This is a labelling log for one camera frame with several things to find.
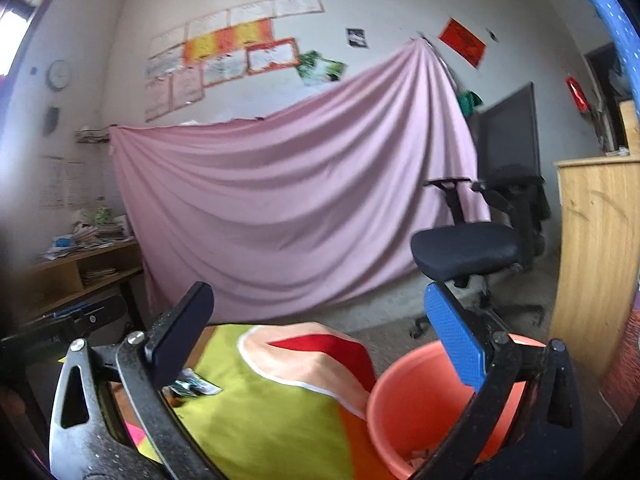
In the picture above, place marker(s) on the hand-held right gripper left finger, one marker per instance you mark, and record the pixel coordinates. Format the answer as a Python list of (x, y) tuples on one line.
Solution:
[(180, 332)]

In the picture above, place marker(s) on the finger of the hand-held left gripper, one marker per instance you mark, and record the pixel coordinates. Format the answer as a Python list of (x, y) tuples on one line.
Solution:
[(95, 312)]

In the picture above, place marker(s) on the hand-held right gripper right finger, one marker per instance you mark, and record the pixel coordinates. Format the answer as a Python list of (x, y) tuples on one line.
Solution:
[(452, 332)]

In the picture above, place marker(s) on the green and blue foil packet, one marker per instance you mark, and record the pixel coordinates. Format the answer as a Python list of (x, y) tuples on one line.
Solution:
[(197, 386)]

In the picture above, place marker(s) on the salmon plastic bucket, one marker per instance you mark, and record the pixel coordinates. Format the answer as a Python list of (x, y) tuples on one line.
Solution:
[(420, 400)]

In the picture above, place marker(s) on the thin stack of papers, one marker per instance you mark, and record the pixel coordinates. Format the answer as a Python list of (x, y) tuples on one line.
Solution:
[(99, 276)]

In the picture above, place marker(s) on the wooden desk shelf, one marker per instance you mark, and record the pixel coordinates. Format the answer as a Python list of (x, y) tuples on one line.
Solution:
[(65, 267)]

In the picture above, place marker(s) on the pile of papers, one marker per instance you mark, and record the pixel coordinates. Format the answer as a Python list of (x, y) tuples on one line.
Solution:
[(85, 242)]

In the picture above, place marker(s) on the black office chair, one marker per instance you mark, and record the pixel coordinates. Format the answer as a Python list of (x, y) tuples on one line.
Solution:
[(465, 250)]

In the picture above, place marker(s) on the small potted plant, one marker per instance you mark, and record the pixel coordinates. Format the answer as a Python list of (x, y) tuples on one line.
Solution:
[(103, 215)]

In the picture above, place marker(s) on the multicoloured patchwork blanket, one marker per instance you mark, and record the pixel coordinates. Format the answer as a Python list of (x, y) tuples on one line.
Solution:
[(280, 410)]

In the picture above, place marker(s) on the wooden cabinet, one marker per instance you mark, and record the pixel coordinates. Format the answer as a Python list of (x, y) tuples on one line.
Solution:
[(595, 260)]

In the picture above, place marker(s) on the pink hanging sheet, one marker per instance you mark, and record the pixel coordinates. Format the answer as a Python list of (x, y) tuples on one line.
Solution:
[(300, 200)]

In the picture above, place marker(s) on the black cap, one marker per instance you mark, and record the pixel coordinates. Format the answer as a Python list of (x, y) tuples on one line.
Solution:
[(52, 121)]

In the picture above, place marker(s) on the green hanging item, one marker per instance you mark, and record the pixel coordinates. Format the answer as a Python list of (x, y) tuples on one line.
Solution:
[(470, 102)]

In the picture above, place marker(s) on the red hanging object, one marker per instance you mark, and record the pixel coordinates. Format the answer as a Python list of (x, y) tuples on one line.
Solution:
[(576, 92)]

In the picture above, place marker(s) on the green landscape photo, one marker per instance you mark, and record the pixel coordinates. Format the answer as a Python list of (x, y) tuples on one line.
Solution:
[(306, 65), (331, 71)]

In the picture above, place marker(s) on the wooden framed window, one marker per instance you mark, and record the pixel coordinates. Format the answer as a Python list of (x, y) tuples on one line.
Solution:
[(12, 35)]

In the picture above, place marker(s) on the black and white photo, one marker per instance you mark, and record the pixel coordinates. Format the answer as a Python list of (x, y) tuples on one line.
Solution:
[(357, 38)]

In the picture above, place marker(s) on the blue printed curtain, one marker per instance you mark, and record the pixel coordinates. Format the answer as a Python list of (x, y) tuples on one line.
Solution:
[(617, 20)]

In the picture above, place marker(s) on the white wall calendar sheet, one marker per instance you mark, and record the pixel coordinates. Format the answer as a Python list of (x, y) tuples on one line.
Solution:
[(52, 182), (75, 185)]

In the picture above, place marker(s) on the round wall clock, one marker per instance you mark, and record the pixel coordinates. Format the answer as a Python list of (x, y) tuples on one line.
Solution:
[(59, 74)]

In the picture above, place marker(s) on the group of wall certificates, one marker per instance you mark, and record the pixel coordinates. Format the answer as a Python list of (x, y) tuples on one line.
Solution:
[(225, 50)]

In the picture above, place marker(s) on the red paper wall decoration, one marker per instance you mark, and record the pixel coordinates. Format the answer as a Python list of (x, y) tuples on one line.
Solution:
[(462, 42)]

